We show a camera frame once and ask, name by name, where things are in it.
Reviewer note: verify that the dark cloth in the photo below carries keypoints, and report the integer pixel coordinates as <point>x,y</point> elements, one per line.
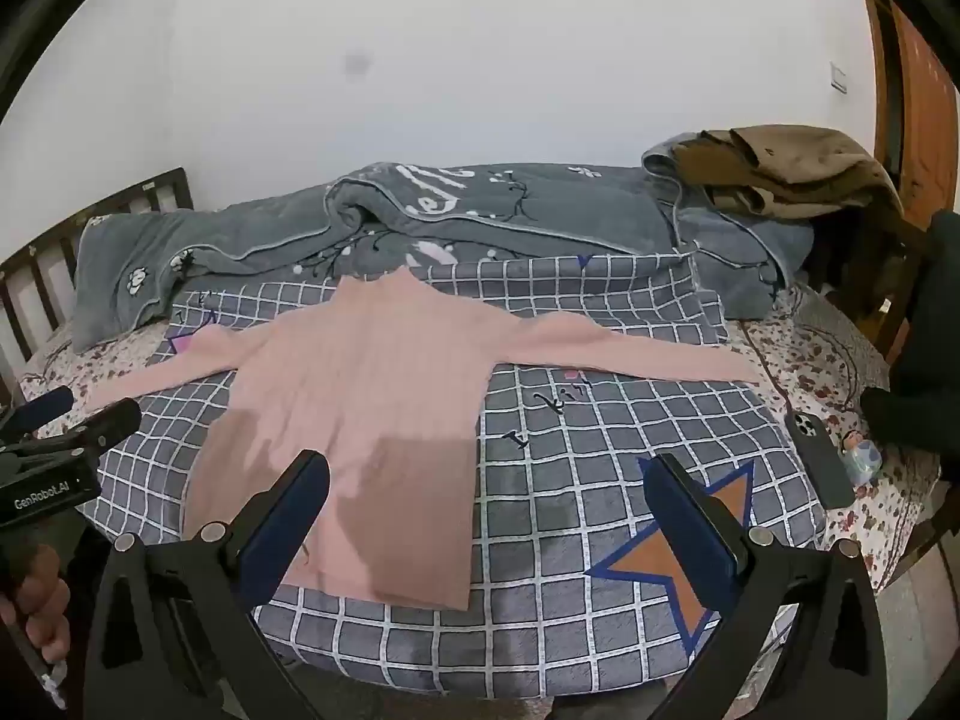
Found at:
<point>930,330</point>

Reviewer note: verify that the black smartphone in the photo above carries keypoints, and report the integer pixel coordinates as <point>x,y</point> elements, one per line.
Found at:
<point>821,465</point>

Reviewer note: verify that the white wall switch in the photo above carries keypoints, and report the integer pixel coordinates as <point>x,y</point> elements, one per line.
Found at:
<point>839,79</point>

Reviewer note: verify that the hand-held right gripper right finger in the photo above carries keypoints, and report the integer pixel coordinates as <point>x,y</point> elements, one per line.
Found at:
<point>675,519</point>

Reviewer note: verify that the person's left hand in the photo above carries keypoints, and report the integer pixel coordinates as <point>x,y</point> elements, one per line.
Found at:
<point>45,592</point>

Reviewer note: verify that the grey printed quilt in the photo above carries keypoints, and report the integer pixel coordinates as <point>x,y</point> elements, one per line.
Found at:
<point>525,217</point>

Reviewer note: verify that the floral bed sheet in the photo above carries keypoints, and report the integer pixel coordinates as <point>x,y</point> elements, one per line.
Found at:
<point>817,382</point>

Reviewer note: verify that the orange wooden door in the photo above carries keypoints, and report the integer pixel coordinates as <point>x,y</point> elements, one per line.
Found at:
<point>922,90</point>

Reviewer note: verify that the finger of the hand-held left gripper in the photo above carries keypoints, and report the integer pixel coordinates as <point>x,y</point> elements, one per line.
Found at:
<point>41,406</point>
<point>109,426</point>

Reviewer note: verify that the dark wooden footboard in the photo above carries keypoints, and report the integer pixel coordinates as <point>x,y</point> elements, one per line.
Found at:
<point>870,262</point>

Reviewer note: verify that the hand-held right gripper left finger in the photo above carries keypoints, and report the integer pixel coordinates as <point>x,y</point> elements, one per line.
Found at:
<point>292,511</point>

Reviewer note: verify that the pink sweater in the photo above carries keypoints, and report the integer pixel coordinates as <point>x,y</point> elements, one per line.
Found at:
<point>360,405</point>

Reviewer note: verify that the brown jacket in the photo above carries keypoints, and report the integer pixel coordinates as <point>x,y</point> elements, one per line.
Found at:
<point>810,165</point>

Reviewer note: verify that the dark wooden headboard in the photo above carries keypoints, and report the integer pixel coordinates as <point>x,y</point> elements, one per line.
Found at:
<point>45,255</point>

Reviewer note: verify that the grey checked star blanket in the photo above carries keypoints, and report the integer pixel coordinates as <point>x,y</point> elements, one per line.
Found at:
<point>562,480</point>

